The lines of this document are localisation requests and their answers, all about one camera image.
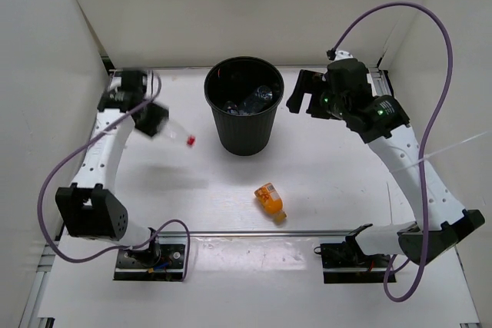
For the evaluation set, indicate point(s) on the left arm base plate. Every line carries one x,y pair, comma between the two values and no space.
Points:
168,264

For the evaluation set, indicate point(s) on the red label water bottle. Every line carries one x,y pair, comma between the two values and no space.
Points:
173,131

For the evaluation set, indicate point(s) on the orange juice bottle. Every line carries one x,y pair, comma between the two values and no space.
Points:
271,202

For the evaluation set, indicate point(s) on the clear bottle colourful label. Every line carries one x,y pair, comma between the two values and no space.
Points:
231,108

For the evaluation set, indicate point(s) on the white zip tie right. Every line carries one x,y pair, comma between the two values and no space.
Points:
426,157

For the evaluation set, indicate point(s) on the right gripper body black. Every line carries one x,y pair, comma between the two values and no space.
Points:
334,105

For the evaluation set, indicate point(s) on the black plastic waste bin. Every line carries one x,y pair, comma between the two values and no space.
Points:
244,93

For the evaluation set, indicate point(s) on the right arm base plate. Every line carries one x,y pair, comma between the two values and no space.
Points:
341,266

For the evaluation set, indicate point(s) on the clear unlabelled plastic bottle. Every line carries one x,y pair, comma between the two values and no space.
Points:
255,102

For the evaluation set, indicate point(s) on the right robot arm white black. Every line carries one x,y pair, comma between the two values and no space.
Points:
441,221

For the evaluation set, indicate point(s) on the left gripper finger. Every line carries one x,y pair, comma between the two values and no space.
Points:
149,126
157,112

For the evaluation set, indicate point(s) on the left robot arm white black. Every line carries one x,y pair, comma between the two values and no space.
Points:
88,205

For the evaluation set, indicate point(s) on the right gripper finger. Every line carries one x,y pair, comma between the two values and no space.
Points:
308,82
316,107

